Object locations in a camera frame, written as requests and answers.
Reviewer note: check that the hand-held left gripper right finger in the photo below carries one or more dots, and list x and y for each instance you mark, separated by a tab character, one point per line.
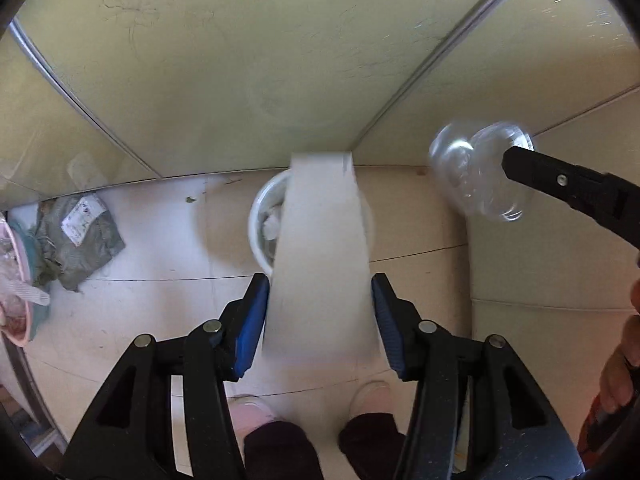
387	325

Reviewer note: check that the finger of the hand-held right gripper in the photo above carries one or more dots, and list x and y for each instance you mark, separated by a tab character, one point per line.
575	185

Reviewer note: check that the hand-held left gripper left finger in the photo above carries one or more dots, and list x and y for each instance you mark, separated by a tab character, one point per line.
252	325

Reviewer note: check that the long white cardboard box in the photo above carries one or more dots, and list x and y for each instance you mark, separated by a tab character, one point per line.
320	260

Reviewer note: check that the large white tissue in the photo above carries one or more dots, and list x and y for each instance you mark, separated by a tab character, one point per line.
273	225

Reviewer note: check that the white plastic bucket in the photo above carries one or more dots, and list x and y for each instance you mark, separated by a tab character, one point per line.
255	220

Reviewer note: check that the clear plastic cup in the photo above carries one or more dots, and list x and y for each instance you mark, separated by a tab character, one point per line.
470	170

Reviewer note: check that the person's right hand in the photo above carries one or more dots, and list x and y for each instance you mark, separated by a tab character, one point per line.
622	370

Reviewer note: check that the pink slipper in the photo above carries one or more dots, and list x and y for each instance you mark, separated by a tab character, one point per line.
252	412
371	397

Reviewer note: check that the person's right leg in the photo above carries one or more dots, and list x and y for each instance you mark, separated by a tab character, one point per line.
372	445

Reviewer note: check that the person's leg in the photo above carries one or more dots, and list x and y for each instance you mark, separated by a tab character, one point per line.
282	452
372	445

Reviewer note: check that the person's left leg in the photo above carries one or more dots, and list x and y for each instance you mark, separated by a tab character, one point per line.
282	452

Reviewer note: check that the grey plastic bag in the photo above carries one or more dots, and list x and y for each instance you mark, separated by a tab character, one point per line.
80	240

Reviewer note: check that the pink basin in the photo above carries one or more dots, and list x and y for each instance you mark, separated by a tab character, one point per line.
22	290

